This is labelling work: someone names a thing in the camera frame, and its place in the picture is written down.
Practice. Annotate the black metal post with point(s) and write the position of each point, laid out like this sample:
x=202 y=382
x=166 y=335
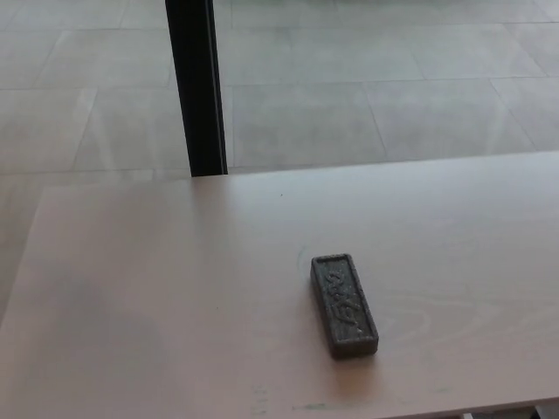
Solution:
x=196 y=87

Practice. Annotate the dark grey felt eraser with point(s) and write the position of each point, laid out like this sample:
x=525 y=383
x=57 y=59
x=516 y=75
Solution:
x=343 y=299

